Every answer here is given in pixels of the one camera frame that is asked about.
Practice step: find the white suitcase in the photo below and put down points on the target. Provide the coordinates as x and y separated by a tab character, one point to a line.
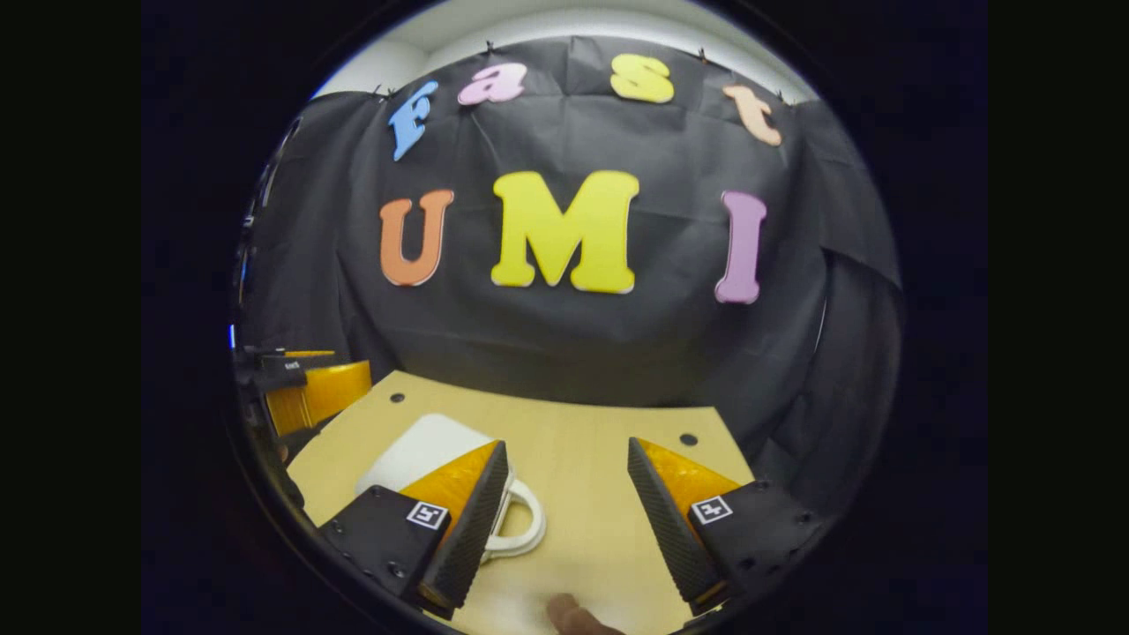
423	450

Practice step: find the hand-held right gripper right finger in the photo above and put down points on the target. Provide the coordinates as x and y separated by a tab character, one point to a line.
661	520

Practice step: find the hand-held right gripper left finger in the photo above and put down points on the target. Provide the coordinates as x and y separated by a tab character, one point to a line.
476	525

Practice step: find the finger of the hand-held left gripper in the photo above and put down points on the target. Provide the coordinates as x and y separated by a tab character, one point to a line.
282	370
326	392

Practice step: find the black backdrop cloth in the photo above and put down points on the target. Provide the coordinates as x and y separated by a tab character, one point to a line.
564	335

